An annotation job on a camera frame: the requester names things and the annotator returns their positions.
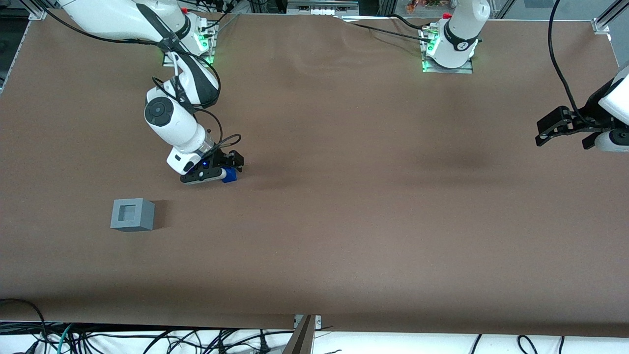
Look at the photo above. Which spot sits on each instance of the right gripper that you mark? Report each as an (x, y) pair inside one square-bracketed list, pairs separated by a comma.
[(223, 158)]

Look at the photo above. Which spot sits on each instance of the gray cube base with socket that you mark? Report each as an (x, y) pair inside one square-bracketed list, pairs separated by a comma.
[(132, 215)]

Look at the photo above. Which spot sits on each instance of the aluminium table edge bracket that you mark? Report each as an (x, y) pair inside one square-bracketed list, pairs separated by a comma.
[(302, 337)]

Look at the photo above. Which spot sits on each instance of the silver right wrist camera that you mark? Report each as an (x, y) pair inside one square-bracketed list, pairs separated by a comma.
[(206, 174)]

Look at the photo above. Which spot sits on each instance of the small blue plastic part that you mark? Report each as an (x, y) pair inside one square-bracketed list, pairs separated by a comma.
[(231, 176)]

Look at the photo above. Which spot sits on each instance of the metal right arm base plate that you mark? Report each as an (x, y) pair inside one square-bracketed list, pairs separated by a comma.
[(210, 49)]

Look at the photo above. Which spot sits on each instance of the aluminium frame profile corner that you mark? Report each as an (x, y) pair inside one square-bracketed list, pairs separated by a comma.
[(608, 19)]

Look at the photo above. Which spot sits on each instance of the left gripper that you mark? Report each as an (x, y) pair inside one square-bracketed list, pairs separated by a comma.
[(591, 116)]

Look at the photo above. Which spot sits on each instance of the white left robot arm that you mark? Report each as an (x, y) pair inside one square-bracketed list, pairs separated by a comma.
[(459, 34)]

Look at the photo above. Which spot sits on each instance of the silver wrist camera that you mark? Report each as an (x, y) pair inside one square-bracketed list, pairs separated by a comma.
[(612, 141), (206, 174)]

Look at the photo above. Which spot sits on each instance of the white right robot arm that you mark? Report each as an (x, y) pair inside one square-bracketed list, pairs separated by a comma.
[(167, 118)]

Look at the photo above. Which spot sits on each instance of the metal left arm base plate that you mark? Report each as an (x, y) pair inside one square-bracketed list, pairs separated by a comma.
[(467, 68)]

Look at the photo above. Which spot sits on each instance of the gray box with white connectors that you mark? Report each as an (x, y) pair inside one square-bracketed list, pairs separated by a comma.
[(322, 7)]

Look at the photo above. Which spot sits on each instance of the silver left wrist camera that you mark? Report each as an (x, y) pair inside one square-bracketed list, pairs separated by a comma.
[(612, 141)]

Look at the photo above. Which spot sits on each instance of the brown table cover sheet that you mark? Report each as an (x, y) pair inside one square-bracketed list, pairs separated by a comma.
[(324, 221)]

